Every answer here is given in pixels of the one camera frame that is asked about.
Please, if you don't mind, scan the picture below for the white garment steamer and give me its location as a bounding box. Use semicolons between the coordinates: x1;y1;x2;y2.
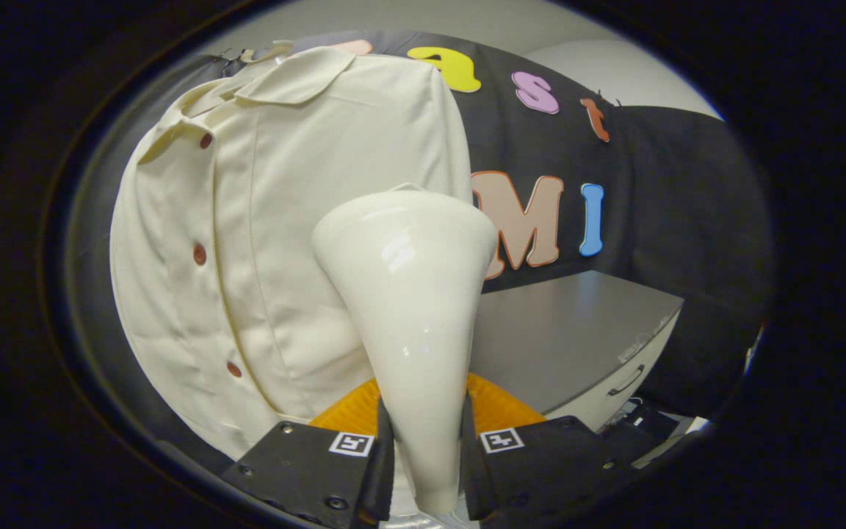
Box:
311;184;499;515

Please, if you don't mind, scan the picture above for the black backdrop cloth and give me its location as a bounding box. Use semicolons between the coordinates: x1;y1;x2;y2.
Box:
63;29;773;471

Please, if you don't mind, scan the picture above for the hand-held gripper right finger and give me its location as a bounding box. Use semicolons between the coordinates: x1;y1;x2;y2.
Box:
460;372;640;526

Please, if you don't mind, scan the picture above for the cream clothes hanger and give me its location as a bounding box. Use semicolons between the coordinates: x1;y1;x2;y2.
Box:
239;40;296;64

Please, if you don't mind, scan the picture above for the grey cabinet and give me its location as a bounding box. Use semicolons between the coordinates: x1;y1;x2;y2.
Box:
471;270;685;433

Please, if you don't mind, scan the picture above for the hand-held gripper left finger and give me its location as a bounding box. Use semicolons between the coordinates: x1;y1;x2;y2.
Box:
221;378;397;529

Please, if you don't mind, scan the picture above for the cream button shirt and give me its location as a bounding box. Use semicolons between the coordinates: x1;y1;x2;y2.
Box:
109;46;474;460

